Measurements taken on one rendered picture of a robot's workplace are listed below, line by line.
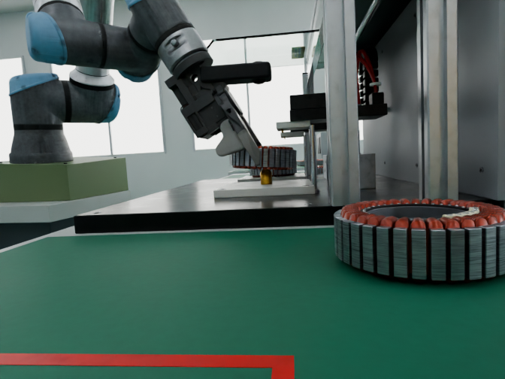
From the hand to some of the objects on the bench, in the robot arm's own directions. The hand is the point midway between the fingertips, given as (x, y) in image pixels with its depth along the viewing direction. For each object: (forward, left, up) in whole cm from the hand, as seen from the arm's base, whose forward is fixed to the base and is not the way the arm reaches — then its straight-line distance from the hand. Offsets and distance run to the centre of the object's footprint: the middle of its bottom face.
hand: (264, 159), depth 59 cm
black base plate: (0, +11, -8) cm, 14 cm away
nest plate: (-3, +23, -7) cm, 24 cm away
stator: (-3, +23, -6) cm, 24 cm away
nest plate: (0, -1, -5) cm, 5 cm away
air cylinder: (+15, +1, -4) cm, 15 cm away
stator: (+17, -33, -4) cm, 37 cm away
